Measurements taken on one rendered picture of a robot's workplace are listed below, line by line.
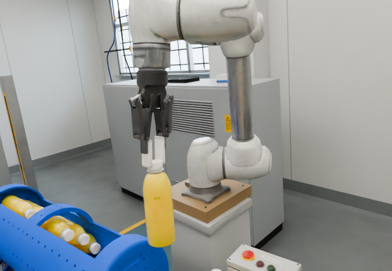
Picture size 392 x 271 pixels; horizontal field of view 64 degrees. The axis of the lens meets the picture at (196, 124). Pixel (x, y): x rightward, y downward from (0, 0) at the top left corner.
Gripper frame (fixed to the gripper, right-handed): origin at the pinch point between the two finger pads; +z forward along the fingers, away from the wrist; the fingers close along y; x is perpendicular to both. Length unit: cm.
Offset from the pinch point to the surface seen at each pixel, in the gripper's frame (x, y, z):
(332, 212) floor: -17, -272, 120
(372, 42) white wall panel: 7, -269, -49
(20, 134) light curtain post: -149, -33, 18
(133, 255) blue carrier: -7.8, 0.8, 30.6
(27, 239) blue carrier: -48, 11, 35
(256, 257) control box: 15.6, -28.6, 36.7
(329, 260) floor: 1, -196, 128
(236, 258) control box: 10.4, -25.0, 37.3
